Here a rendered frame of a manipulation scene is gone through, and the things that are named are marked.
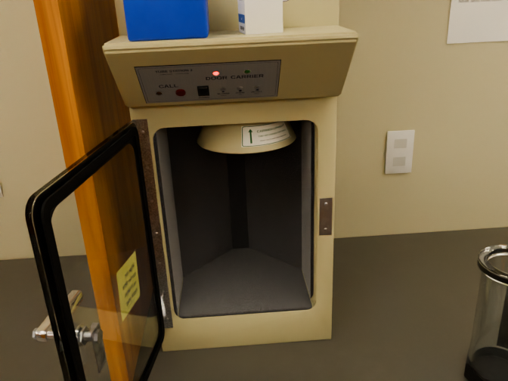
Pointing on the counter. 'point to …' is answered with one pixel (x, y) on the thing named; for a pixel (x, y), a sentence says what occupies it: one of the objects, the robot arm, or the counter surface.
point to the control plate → (157, 83)
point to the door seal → (58, 255)
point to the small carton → (260, 17)
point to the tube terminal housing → (189, 112)
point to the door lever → (44, 333)
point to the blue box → (166, 20)
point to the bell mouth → (246, 137)
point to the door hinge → (154, 218)
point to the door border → (48, 253)
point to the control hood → (264, 41)
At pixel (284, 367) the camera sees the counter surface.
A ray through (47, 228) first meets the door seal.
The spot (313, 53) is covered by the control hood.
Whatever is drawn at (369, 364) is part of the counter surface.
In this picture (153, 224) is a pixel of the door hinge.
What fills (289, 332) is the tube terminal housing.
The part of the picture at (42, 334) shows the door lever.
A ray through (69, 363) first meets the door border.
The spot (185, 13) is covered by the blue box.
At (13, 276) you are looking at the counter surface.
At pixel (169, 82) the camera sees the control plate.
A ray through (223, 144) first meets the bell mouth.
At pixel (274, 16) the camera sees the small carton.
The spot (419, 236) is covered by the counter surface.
